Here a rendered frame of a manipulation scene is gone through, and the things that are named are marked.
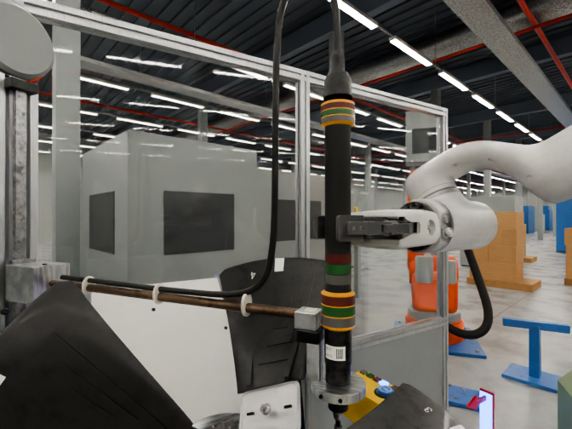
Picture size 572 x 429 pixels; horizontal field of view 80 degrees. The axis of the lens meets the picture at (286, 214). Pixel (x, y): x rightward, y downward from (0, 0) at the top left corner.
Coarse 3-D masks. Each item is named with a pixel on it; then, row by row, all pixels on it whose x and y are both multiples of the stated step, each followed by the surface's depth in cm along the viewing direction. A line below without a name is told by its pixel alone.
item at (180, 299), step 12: (96, 288) 61; (108, 288) 60; (120, 288) 59; (168, 300) 54; (180, 300) 53; (192, 300) 52; (204, 300) 51; (216, 300) 50; (228, 300) 50; (252, 312) 48; (264, 312) 47; (276, 312) 46; (288, 312) 46
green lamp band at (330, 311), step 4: (324, 308) 42; (328, 308) 42; (332, 308) 42; (336, 308) 41; (340, 308) 41; (344, 308) 41; (348, 308) 42; (352, 308) 42; (324, 312) 42; (328, 312) 42; (332, 312) 42; (336, 312) 41; (340, 312) 41; (344, 312) 41; (348, 312) 42; (352, 312) 42; (328, 316) 42; (332, 316) 42; (336, 316) 41; (340, 316) 41; (344, 316) 41; (348, 316) 42
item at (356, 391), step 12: (300, 312) 44; (312, 312) 44; (300, 324) 44; (312, 324) 43; (300, 336) 43; (312, 336) 43; (312, 348) 43; (312, 360) 43; (312, 372) 43; (324, 372) 45; (312, 384) 43; (324, 384) 42; (360, 384) 42; (324, 396) 41; (336, 396) 40; (348, 396) 40; (360, 396) 41
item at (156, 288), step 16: (288, 0) 47; (336, 0) 43; (336, 16) 43; (336, 32) 43; (336, 48) 43; (272, 80) 47; (272, 96) 47; (272, 112) 47; (272, 128) 47; (272, 144) 47; (272, 160) 47; (272, 176) 47; (272, 192) 47; (272, 208) 47; (272, 224) 47; (272, 240) 47; (272, 256) 47; (144, 288) 56; (160, 288) 55; (176, 288) 54; (256, 288) 48
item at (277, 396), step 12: (288, 384) 46; (252, 396) 47; (264, 396) 46; (276, 396) 45; (288, 396) 45; (252, 408) 46; (276, 408) 44; (288, 408) 44; (240, 420) 45; (252, 420) 45; (264, 420) 44; (276, 420) 43; (288, 420) 43; (300, 420) 42
